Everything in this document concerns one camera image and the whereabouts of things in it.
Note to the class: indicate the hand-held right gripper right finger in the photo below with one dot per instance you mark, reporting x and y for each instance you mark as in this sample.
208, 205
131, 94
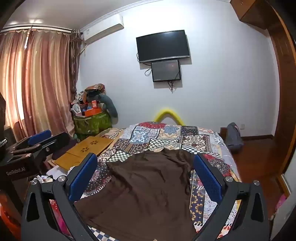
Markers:
207, 180

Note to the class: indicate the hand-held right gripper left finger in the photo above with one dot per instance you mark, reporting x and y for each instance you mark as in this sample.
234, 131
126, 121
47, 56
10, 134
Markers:
83, 178

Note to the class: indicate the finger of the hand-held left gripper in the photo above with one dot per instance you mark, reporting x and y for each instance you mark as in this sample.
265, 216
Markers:
40, 136
57, 140

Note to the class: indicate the brown garment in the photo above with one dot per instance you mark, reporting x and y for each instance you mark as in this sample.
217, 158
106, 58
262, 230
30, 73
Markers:
148, 185

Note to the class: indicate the pile of clothes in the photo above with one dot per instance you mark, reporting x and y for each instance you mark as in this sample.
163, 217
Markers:
92, 126

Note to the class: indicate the white cloth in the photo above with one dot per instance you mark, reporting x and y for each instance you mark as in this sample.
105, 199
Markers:
54, 172

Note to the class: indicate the wooden folding lap board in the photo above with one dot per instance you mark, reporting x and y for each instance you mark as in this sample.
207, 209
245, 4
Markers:
90, 144

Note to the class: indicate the orange box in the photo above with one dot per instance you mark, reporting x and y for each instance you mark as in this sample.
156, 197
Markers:
91, 112

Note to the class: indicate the floral bed sheet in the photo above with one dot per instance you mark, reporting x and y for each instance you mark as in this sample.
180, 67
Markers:
57, 217

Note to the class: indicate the grey backpack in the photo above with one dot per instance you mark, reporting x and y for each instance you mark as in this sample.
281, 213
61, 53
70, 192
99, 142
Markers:
233, 139

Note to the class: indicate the pink curtain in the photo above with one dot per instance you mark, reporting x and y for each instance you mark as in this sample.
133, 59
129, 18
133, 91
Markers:
41, 81

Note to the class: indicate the patchwork printed blanket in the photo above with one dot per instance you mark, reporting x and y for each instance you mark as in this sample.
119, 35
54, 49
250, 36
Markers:
161, 136

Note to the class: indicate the grey cloth bundle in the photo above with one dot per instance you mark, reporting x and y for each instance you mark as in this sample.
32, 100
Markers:
109, 104

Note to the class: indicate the brown patterned bag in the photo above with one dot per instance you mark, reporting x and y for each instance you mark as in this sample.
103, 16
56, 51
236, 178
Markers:
96, 89

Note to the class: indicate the dark patterned curtain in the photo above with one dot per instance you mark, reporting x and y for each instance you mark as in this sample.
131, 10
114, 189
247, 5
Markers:
74, 64

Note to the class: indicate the yellow foam tube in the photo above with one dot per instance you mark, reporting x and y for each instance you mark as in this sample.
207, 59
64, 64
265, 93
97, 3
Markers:
165, 111

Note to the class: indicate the wooden door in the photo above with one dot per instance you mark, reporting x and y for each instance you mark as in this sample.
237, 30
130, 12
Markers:
283, 92

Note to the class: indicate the white air conditioner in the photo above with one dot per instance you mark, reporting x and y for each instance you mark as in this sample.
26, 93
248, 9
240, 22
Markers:
104, 29

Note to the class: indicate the wooden cabinet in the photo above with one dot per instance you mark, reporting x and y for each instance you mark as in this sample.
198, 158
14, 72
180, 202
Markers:
249, 9

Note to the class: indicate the white wall socket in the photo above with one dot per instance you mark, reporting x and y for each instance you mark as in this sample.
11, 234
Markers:
241, 126

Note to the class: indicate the small black wall monitor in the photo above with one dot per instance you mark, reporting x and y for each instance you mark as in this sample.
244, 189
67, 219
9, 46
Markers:
165, 70

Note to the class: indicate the black wall television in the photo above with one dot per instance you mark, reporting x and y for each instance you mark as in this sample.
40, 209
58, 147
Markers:
161, 45

